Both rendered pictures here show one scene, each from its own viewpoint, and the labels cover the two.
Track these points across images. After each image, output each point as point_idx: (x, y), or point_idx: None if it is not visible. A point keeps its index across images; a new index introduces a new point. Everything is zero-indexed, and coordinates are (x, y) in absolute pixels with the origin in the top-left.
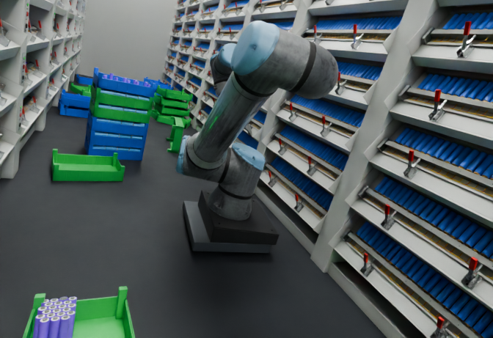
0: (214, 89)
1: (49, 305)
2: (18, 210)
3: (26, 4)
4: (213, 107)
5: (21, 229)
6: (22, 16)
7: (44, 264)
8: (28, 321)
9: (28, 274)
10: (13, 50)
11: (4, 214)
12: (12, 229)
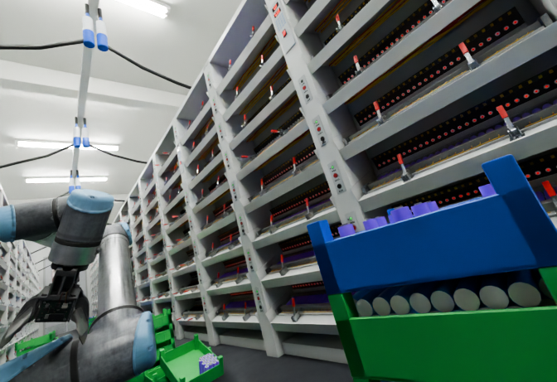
0: (99, 251)
1: (213, 359)
2: (322, 378)
3: (330, 168)
4: (131, 265)
5: (293, 377)
6: (327, 182)
7: (249, 381)
8: (216, 355)
9: (250, 376)
10: (322, 218)
11: (321, 372)
12: (298, 374)
